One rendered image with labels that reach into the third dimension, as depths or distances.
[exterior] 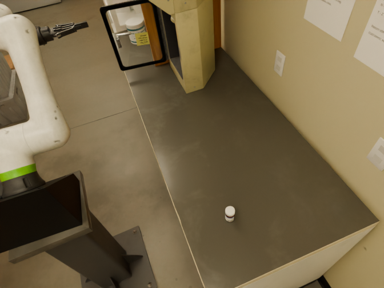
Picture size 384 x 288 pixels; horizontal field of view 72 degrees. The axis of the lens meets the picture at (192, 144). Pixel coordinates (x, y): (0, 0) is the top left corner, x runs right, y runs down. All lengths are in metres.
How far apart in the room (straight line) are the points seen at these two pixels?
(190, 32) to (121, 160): 1.54
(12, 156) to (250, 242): 0.93
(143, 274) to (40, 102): 1.37
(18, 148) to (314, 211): 1.14
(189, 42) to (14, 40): 0.75
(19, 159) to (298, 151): 1.16
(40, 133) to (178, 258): 1.33
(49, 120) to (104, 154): 1.64
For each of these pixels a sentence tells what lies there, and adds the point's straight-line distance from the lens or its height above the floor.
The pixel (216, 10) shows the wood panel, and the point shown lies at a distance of 1.88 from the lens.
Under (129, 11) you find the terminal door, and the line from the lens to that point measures 1.66.
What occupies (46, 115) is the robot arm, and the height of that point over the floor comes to 1.32.
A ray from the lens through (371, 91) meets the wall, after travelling 1.07.
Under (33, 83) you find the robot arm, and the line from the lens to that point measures 1.16.
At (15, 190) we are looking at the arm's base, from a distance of 1.16.
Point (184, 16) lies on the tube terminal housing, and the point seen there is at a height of 1.39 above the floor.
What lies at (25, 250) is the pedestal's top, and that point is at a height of 0.94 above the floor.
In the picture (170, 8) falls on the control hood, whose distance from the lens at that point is 1.34.
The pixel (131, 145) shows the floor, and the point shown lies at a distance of 2.68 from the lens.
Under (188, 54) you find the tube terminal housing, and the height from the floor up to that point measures 1.19.
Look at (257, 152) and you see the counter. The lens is 1.29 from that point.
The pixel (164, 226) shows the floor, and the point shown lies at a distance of 2.15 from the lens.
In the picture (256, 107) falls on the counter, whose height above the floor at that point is 0.94.
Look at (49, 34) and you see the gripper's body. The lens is 1.70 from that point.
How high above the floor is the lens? 1.95
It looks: 50 degrees down
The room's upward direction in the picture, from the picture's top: 8 degrees counter-clockwise
